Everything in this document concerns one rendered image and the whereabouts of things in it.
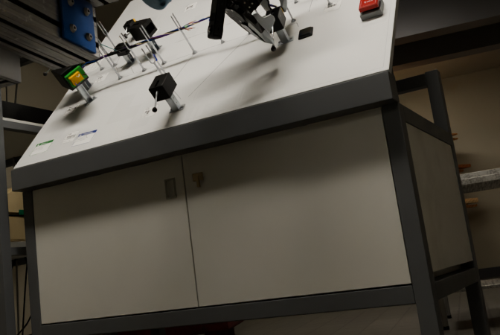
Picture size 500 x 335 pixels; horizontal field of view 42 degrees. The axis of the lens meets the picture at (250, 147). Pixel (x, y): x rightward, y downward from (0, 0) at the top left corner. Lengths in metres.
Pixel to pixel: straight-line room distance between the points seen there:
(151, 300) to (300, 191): 0.51
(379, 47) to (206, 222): 0.61
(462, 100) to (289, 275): 7.56
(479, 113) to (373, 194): 7.51
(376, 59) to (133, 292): 0.88
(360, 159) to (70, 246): 0.90
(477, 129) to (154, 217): 7.43
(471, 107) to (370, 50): 7.43
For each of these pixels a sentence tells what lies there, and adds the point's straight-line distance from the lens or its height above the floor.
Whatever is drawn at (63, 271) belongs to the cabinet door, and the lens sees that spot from 1.97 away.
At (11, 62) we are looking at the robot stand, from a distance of 1.05.
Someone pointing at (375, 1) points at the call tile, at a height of 1.09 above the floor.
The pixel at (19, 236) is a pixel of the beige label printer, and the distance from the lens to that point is 2.23.
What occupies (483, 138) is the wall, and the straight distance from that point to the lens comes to 8.90.
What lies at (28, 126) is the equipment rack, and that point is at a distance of 2.24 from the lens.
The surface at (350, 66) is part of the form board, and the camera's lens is 1.54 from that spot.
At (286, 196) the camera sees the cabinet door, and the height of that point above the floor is 0.64.
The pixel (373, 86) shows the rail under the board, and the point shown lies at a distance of 1.46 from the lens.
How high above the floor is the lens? 0.48
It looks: 11 degrees up
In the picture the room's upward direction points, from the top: 8 degrees counter-clockwise
